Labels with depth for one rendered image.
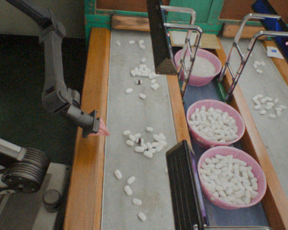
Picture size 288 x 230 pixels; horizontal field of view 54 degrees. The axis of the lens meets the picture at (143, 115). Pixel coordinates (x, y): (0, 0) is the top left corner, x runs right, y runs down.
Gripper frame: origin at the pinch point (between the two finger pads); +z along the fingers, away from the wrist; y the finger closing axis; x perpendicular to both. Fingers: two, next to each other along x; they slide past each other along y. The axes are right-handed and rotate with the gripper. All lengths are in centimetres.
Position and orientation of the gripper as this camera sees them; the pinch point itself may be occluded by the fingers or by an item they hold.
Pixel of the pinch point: (107, 133)
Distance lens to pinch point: 111.4
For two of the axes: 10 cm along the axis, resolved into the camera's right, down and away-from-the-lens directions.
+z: 6.9, 4.8, 5.5
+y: -0.4, -7.3, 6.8
